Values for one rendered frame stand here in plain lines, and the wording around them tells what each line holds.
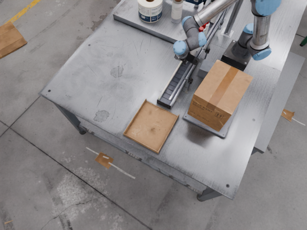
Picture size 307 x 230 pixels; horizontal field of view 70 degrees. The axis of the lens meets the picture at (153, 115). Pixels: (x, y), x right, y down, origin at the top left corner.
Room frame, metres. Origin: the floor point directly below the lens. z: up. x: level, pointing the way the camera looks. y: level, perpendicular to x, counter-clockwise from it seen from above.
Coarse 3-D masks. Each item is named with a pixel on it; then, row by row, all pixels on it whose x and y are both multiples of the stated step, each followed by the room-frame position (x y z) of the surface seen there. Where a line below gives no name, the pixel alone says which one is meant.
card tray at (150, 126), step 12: (144, 108) 0.69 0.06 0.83; (156, 108) 0.69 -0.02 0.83; (132, 120) 0.59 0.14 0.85; (144, 120) 0.59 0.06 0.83; (156, 120) 0.59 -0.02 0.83; (168, 120) 0.59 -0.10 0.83; (132, 132) 0.51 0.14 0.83; (144, 132) 0.51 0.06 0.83; (156, 132) 0.51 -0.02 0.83; (168, 132) 0.51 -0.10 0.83; (144, 144) 0.42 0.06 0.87; (156, 144) 0.43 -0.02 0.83
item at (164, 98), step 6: (222, 12) 1.58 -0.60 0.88; (210, 24) 1.44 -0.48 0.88; (216, 24) 1.44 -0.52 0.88; (198, 54) 1.12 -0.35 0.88; (180, 66) 1.01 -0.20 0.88; (186, 66) 1.01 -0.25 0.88; (180, 72) 0.96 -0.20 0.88; (174, 78) 0.90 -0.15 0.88; (180, 78) 0.90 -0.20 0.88; (174, 84) 0.85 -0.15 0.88; (180, 84) 0.85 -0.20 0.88; (168, 90) 0.80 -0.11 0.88; (162, 96) 0.76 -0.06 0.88; (168, 96) 0.76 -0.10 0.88; (174, 96) 0.76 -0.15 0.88; (168, 102) 0.71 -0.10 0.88
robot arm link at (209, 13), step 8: (216, 0) 1.09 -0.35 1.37; (224, 0) 1.07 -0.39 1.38; (232, 0) 1.06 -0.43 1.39; (208, 8) 1.07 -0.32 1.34; (216, 8) 1.05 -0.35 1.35; (224, 8) 1.05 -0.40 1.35; (200, 16) 1.04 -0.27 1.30; (208, 16) 1.04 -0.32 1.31; (184, 24) 1.05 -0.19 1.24; (192, 24) 1.02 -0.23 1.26; (200, 24) 1.02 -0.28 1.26
